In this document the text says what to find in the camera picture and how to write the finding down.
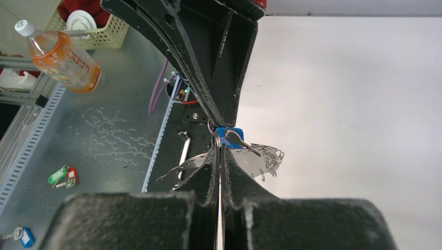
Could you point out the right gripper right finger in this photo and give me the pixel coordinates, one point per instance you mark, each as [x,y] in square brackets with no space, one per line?
[254,218]

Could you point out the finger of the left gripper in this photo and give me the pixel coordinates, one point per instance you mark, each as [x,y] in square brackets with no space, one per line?
[214,40]
[159,22]

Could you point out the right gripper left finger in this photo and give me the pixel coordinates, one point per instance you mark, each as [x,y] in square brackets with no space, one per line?
[185,218]

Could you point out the key with blue tag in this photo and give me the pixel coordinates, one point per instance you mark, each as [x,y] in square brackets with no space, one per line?
[231,137]

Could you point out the cream perforated basket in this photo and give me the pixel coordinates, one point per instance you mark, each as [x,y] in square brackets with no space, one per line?
[110,33]

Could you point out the white round lid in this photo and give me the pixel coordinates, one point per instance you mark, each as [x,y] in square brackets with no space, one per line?
[79,22]

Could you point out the orange drink bottle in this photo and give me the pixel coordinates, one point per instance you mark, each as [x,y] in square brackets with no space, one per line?
[56,54]

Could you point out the red key tag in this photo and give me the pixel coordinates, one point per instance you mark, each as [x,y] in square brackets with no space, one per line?
[69,181]

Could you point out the green key tag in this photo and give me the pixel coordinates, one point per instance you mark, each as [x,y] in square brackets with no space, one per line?
[58,174]

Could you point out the grey cable duct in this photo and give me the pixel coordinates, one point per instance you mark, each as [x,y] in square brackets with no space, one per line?
[23,152]

